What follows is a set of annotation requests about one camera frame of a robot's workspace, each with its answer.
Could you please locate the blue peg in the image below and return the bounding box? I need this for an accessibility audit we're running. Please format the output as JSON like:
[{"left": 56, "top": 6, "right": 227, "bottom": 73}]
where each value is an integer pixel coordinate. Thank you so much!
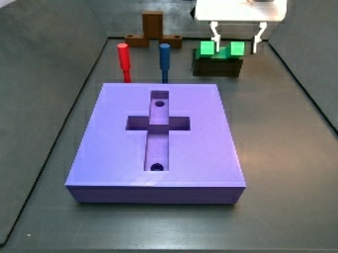
[{"left": 159, "top": 43, "right": 169, "bottom": 83}]

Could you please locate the green U-shaped block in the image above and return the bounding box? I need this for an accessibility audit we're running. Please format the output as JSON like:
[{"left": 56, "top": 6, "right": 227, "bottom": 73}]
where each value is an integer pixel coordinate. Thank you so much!
[{"left": 193, "top": 42, "right": 246, "bottom": 59}]

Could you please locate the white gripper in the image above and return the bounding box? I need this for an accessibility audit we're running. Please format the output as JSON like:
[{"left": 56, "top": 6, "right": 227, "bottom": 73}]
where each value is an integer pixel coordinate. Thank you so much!
[{"left": 192, "top": 0, "right": 287, "bottom": 54}]

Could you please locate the purple board with cross slot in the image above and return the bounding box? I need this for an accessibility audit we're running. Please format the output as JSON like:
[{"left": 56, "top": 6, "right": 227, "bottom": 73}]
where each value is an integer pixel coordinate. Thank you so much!
[{"left": 64, "top": 83, "right": 246, "bottom": 204}]

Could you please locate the red peg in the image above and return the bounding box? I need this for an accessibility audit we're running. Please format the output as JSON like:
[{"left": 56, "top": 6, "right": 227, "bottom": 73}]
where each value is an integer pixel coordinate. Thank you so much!
[{"left": 117, "top": 43, "right": 131, "bottom": 83}]

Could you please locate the brown T-shaped block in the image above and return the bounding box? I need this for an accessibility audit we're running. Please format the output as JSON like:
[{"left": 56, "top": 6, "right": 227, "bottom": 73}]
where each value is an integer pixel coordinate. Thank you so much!
[{"left": 124, "top": 11, "right": 181, "bottom": 48}]

